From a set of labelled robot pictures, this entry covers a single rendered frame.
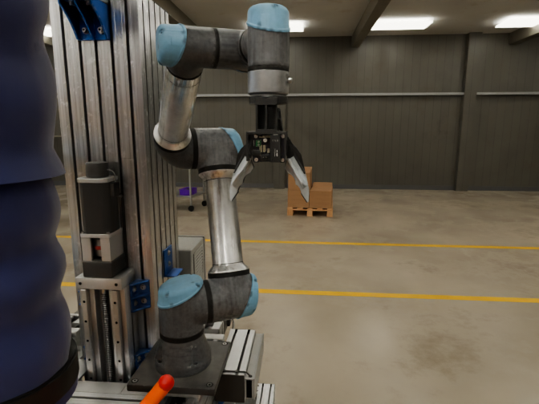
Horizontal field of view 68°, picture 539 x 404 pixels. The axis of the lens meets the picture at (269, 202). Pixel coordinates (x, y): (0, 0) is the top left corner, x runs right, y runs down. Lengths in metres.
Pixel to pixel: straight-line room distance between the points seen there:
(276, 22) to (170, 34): 0.19
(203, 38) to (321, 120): 10.22
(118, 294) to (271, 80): 0.77
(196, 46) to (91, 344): 0.90
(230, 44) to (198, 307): 0.63
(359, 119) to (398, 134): 1.09
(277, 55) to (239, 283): 0.61
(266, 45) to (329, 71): 10.36
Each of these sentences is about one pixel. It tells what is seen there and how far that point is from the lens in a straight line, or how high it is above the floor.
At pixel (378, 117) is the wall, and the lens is 11.14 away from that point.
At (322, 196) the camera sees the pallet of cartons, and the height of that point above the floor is 0.38.
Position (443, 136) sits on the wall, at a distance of 11.57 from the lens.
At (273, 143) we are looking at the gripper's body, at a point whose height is 1.64.
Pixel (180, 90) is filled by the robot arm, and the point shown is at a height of 1.74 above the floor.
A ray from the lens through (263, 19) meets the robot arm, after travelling 0.74.
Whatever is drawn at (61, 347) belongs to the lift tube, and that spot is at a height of 1.35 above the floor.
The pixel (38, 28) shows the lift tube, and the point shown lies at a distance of 0.63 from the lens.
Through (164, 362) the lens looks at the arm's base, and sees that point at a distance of 1.13.
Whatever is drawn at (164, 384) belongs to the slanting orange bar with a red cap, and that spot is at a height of 1.30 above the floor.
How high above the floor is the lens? 1.67
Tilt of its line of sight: 11 degrees down
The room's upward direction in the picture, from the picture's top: straight up
